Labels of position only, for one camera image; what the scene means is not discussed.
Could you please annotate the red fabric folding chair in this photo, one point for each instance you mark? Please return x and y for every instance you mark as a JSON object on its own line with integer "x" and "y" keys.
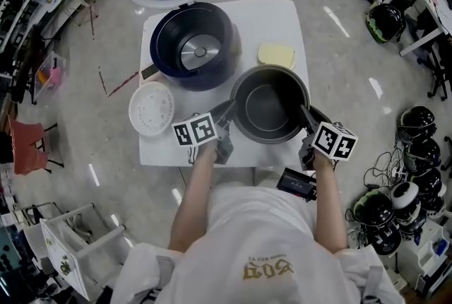
{"x": 28, "y": 150}

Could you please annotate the black pot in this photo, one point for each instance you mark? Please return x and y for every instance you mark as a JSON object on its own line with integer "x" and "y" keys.
{"x": 268, "y": 108}

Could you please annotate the white perforated steam tray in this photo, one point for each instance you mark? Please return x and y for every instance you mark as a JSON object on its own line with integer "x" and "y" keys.
{"x": 152, "y": 108}

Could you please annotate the white floral print table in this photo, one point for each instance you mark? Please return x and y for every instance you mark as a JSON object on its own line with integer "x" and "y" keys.
{"x": 63, "y": 256}

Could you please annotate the black office chair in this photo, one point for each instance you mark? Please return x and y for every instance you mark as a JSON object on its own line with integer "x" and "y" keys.
{"x": 439, "y": 76}

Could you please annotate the person's left forearm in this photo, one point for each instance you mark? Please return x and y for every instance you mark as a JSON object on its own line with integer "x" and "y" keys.
{"x": 192, "y": 203}

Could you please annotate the clear plastic storage box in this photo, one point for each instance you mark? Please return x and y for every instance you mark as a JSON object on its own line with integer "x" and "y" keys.
{"x": 51, "y": 74}

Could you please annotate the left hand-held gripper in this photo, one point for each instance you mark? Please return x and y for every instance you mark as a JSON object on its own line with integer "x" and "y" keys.
{"x": 194, "y": 129}

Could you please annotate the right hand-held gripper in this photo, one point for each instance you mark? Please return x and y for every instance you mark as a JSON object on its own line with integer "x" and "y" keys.
{"x": 335, "y": 141}

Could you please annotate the person's white shirt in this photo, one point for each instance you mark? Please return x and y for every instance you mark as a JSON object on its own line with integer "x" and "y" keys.
{"x": 261, "y": 239}

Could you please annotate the pile of black helmets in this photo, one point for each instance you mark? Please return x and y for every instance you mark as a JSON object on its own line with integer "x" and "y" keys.
{"x": 374, "y": 207}

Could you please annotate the black helmet green pattern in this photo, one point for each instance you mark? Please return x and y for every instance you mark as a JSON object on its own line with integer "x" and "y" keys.
{"x": 385, "y": 21}

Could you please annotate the person's right forearm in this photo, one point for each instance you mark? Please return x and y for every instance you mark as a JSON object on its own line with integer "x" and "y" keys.
{"x": 328, "y": 210}

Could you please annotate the black waist display device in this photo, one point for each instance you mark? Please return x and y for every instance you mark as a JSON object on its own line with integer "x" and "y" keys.
{"x": 295, "y": 182}

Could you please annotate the yellow sponge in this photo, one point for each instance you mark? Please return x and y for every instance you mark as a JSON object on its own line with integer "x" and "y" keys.
{"x": 275, "y": 55}

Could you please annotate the black rice cooker body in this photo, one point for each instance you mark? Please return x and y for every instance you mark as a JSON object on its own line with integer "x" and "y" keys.
{"x": 166, "y": 41}

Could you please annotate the white plastic organizer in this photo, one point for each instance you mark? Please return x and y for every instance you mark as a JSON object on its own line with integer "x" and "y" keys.
{"x": 423, "y": 253}

